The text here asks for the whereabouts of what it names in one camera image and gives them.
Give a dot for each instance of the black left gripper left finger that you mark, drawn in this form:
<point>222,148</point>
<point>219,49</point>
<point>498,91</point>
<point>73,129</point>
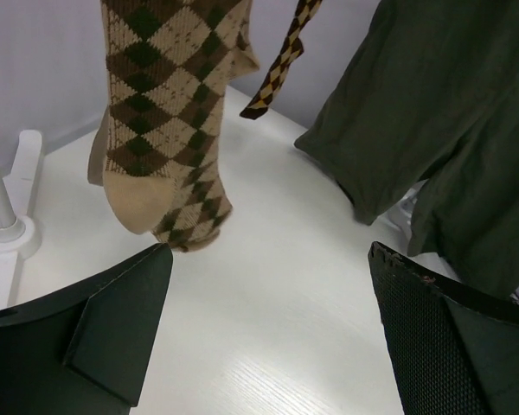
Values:
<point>85,349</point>

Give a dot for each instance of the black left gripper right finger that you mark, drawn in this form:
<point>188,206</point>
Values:
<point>454,350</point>

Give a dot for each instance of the white drying rack stand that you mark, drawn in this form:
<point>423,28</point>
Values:
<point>20,237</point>

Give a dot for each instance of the beige brown argyle sock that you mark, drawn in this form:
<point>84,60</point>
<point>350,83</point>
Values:
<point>156,151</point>

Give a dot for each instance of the orange brown argyle sock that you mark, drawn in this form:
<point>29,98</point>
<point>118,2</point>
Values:
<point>292,48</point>

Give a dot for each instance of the dark green drawstring shorts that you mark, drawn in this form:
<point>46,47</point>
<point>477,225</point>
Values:
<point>430,101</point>

